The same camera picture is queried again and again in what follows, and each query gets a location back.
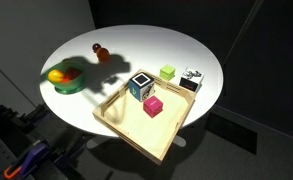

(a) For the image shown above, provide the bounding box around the orange toy fruit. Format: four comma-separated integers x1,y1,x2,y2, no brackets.
96,47,112,63

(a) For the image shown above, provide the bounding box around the wooden tray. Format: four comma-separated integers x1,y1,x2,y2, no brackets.
92,68,198,166

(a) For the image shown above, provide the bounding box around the pink cube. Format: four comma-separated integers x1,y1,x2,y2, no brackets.
143,95,164,118

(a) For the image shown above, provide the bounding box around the black and white cube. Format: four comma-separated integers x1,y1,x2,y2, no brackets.
179,67,205,93

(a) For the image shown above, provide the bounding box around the red toy fruit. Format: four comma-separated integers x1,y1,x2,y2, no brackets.
65,67,83,81

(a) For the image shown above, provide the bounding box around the yellow toy fruit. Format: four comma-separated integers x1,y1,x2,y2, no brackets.
47,69,66,84

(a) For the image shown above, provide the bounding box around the blue black white patterned cube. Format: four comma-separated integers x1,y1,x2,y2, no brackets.
128,73,156,103

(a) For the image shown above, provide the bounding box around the dark red toy plum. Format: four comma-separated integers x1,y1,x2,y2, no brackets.
91,42,102,53

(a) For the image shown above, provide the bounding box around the lime green cube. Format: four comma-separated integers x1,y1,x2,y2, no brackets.
159,64,176,81

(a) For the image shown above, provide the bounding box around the translucent green plastic bowl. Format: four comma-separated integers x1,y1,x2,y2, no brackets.
45,59,86,95

